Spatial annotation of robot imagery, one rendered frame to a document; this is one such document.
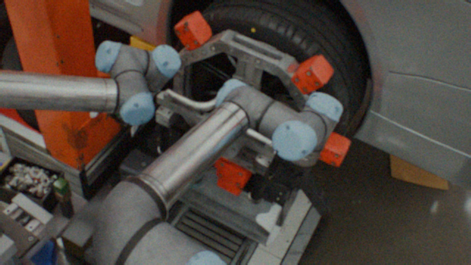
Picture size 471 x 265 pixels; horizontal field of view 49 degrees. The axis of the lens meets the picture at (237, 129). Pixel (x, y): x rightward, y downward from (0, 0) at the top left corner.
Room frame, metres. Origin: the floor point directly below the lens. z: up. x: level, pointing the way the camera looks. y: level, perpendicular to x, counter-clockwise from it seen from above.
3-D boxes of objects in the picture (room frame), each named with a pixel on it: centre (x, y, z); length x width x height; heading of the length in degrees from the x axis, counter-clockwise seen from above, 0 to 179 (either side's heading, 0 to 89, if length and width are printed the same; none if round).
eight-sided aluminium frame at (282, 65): (1.20, -0.02, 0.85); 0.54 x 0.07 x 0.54; 69
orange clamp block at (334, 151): (1.09, -0.31, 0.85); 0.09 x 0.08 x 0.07; 69
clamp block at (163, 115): (1.07, 0.22, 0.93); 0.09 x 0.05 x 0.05; 159
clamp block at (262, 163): (0.95, -0.10, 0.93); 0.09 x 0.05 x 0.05; 159
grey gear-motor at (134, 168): (1.35, 0.30, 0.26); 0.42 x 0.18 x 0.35; 159
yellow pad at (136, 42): (1.63, 0.41, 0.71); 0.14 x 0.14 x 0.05; 69
